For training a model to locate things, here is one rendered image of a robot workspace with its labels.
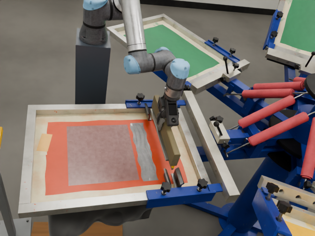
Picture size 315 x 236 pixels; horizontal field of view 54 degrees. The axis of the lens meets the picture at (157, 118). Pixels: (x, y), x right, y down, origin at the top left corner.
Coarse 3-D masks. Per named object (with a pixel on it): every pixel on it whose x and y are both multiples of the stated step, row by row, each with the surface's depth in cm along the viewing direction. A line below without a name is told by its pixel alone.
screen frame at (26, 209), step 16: (32, 112) 147; (48, 112) 151; (64, 112) 154; (80, 112) 156; (96, 112) 158; (112, 112) 161; (128, 112) 164; (144, 112) 166; (32, 128) 140; (32, 144) 133; (192, 144) 152; (32, 160) 128; (192, 160) 146; (32, 176) 125; (144, 192) 127; (32, 208) 113; (48, 208) 114; (64, 208) 115; (80, 208) 117; (96, 208) 120
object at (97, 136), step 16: (48, 128) 146; (64, 128) 148; (80, 128) 150; (96, 128) 152; (112, 128) 154; (128, 128) 156; (144, 128) 158; (64, 144) 141; (80, 144) 143; (96, 144) 144; (112, 144) 146; (128, 144) 148; (160, 144) 152
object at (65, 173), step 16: (48, 160) 133; (64, 160) 135; (80, 160) 136; (96, 160) 138; (112, 160) 140; (128, 160) 141; (160, 160) 145; (48, 176) 127; (64, 176) 129; (80, 176) 130; (96, 176) 132; (112, 176) 133; (128, 176) 135; (160, 176) 138; (48, 192) 122; (64, 192) 123
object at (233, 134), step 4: (228, 132) 155; (232, 132) 156; (236, 132) 157; (240, 132) 157; (232, 136) 154; (236, 136) 154; (240, 136) 155; (232, 140) 154; (236, 140) 155; (240, 140) 156; (220, 144) 154
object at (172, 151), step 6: (156, 96) 150; (156, 102) 147; (156, 108) 147; (156, 114) 147; (162, 126) 139; (168, 126) 136; (162, 132) 139; (168, 132) 133; (162, 138) 139; (168, 138) 131; (174, 138) 131; (168, 144) 131; (174, 144) 129; (168, 150) 131; (174, 150) 126; (168, 156) 131; (174, 156) 125; (174, 162) 128
